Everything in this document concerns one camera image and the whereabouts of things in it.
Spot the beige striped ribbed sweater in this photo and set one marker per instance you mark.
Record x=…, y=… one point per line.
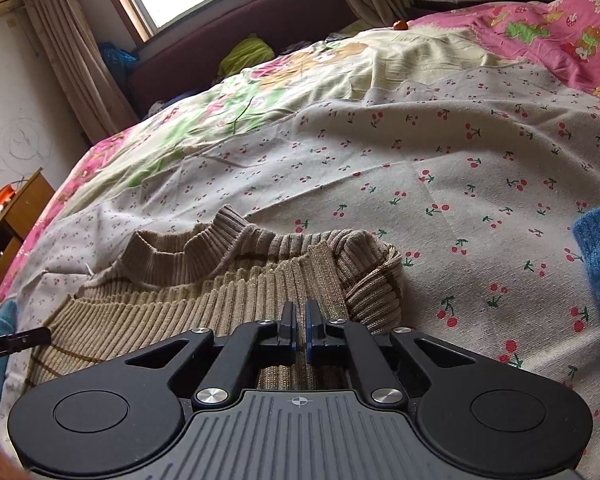
x=260, y=280

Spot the cherry print bedsheet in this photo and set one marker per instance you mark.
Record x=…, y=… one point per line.
x=430, y=170

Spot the maroon padded bench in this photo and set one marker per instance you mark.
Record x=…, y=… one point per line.
x=260, y=15

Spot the small orange fruit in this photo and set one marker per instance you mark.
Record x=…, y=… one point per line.
x=400, y=24

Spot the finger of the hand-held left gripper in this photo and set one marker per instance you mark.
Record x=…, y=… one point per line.
x=15, y=341

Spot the green cloth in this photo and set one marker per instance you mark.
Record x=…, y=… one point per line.
x=245, y=52

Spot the wooden cabinet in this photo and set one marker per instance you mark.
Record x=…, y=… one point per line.
x=15, y=220

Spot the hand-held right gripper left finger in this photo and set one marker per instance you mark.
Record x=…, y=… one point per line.
x=290, y=322

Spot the orange object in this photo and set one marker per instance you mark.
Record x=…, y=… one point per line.
x=2, y=195

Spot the blue plastic bag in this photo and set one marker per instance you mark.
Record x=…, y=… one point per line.
x=117, y=57

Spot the pink floral quilt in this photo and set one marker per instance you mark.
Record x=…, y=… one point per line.
x=300, y=70

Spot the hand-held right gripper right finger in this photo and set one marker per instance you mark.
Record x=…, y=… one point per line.
x=310, y=322

